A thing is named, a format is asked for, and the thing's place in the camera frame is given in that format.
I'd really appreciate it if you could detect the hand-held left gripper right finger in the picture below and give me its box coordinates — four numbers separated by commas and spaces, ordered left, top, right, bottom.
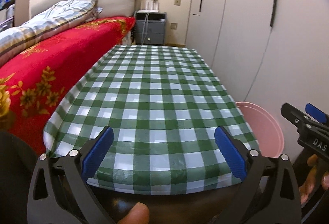
214, 126, 302, 224

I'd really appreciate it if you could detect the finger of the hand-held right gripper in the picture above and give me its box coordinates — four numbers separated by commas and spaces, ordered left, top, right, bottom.
305, 103, 329, 124
281, 103, 313, 128

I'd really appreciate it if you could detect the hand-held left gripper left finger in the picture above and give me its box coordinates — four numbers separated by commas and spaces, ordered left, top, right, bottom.
27, 126, 116, 224

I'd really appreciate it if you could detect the pink plastic bin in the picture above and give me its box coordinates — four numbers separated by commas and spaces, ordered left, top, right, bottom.
235, 101, 284, 159

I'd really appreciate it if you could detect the person's right hand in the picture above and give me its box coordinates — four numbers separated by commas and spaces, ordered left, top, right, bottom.
299, 154, 329, 205

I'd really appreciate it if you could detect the person's left hand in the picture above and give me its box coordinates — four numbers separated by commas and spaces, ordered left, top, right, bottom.
117, 202, 150, 224

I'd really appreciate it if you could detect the green checked tablecloth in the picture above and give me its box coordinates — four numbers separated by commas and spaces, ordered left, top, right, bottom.
43, 44, 260, 196

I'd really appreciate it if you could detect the person's dark clothing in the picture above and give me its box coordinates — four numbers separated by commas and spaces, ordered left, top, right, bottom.
0, 132, 39, 224

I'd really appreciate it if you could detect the red floral blanket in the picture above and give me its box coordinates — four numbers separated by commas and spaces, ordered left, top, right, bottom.
0, 16, 136, 158

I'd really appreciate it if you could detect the white wardrobe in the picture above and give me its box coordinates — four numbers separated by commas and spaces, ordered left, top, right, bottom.
185, 0, 329, 117

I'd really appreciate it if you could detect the floral bed sheet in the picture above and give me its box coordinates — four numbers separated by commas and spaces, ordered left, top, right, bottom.
122, 30, 135, 45

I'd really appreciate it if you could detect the grey nightstand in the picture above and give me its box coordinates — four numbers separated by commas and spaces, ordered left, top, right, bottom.
134, 11, 167, 46

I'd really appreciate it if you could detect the blue plaid quilt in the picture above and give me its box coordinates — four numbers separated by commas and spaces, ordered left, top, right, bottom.
0, 0, 103, 59

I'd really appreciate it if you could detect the white router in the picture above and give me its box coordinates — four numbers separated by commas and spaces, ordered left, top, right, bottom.
138, 1, 159, 12

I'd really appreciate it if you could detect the white cable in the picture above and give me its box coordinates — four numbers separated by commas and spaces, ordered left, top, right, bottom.
144, 11, 150, 43

